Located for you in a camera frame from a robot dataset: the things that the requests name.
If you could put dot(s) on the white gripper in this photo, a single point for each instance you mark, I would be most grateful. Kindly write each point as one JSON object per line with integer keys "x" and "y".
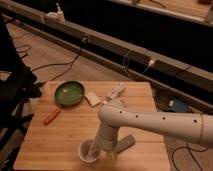
{"x": 105, "y": 139}

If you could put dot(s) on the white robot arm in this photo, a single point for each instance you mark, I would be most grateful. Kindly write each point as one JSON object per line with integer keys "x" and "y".
{"x": 193, "y": 128}

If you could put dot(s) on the green ceramic bowl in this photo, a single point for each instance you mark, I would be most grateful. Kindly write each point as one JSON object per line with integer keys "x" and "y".
{"x": 69, "y": 93}

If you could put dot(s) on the white tube bottle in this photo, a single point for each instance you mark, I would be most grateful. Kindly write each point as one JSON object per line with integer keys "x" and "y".
{"x": 115, "y": 92}

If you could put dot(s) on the blue device on floor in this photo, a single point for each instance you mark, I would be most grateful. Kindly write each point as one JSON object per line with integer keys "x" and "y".
{"x": 178, "y": 106}

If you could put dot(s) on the black tripod stand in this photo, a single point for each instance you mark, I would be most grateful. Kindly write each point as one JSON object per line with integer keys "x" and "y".
{"x": 16, "y": 90}

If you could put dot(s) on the orange handled tool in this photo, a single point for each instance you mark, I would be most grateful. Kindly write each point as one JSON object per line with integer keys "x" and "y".
{"x": 52, "y": 116}

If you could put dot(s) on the long metal rail beam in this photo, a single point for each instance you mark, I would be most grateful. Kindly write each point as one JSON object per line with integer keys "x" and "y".
{"x": 173, "y": 52}

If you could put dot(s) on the white object on rail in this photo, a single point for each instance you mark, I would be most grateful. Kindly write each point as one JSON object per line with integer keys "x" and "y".
{"x": 58, "y": 15}

